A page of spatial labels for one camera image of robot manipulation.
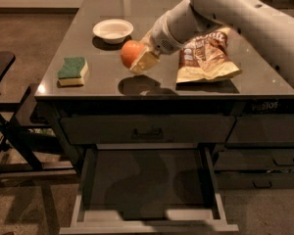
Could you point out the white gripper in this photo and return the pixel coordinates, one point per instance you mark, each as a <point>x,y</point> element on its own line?
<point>162,36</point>

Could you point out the orange fruit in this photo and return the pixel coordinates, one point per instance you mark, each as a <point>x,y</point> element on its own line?
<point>130,51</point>

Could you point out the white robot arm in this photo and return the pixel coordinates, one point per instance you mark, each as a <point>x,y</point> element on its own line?
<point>268,30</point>

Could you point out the closed top drawer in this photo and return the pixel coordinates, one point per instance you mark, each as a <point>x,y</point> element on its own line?
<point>146,129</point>

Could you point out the grey drawer cabinet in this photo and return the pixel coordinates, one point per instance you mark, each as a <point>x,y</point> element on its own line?
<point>110,89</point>

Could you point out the open middle drawer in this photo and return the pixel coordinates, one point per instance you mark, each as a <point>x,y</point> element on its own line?
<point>148,192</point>

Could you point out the right middle drawer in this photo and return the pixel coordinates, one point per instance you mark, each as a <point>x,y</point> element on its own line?
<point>257,159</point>

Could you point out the right top drawer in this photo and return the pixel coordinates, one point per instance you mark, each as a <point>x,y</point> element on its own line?
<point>263,130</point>

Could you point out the white paper bowl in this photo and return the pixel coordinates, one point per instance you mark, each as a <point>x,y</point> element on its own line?
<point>113,31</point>

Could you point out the sea salt chip bag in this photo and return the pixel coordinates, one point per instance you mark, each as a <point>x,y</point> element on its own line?
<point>204,59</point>

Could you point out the green yellow sponge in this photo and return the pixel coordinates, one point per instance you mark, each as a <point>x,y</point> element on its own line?
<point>72,71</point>

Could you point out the dark wooden chair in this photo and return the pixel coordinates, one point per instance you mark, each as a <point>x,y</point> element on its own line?
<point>17,132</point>

